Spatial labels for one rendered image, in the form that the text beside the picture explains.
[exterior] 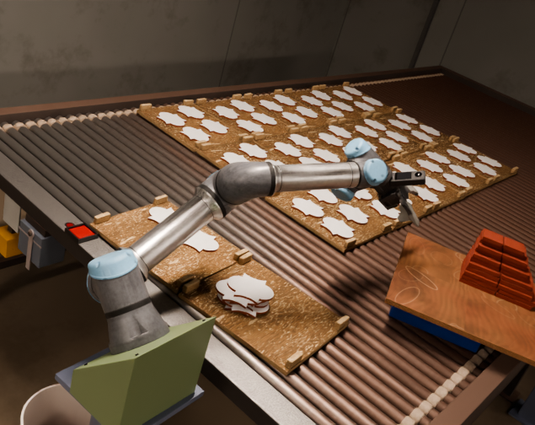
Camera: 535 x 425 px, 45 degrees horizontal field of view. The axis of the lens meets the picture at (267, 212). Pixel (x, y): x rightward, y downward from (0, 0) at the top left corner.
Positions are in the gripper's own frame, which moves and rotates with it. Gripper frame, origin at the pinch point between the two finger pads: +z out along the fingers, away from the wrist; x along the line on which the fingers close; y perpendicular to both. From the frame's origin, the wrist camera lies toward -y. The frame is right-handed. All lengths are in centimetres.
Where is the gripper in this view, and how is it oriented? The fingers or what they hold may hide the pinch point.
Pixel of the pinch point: (419, 210)
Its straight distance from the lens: 224.3
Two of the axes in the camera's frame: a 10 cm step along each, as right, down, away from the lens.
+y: -7.4, 3.9, 5.5
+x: -1.4, 7.0, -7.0
